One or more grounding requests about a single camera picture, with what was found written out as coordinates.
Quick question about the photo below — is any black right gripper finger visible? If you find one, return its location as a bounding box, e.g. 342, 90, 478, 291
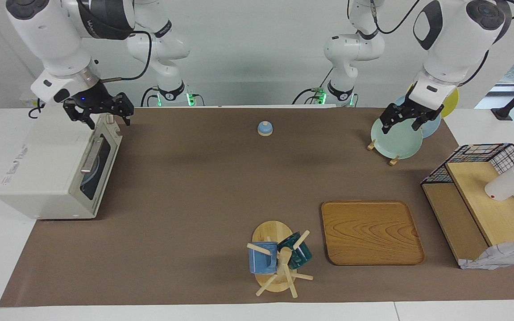
63, 103, 98, 131
104, 92, 135, 127

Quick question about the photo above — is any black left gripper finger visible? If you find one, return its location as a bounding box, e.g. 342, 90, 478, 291
380, 103, 409, 135
411, 106, 445, 131

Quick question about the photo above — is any cream toaster oven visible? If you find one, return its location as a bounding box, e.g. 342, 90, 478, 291
0, 105, 124, 220

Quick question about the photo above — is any light blue racked plate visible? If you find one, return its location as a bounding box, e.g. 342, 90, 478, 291
394, 95, 441, 139

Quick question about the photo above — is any pale green plate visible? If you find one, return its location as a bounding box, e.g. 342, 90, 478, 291
370, 115, 423, 160

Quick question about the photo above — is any yellow plate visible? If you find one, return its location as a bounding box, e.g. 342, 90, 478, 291
406, 82, 459, 119

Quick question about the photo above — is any wooden plate rack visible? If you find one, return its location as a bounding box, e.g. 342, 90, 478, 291
367, 139, 400, 166

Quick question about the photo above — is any white plastic cup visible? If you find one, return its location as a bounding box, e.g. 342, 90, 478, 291
485, 165, 514, 201

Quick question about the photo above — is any wooden shelf box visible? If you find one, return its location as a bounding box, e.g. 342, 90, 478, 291
421, 161, 514, 268

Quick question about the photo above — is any wooden serving tray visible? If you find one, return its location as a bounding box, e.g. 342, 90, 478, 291
321, 200, 426, 266

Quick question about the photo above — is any brown table mat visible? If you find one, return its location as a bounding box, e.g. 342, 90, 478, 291
0, 107, 514, 307

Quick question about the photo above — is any marble patterned cloth strip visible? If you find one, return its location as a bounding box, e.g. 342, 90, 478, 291
460, 240, 514, 270

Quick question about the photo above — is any wooden mug tree stand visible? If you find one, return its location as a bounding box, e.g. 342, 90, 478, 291
247, 220, 314, 298

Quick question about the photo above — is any dark green ceramic mug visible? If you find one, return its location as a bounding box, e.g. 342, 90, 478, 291
277, 232, 312, 270

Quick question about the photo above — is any blue ceramic mug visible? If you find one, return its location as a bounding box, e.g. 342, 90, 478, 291
248, 241, 279, 274

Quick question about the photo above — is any black base cable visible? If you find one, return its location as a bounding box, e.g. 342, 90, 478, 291
141, 87, 204, 107
293, 67, 360, 107

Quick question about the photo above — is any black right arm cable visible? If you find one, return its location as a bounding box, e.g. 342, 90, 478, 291
101, 30, 153, 83

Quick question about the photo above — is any black wire basket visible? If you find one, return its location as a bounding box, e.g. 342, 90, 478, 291
421, 143, 514, 237

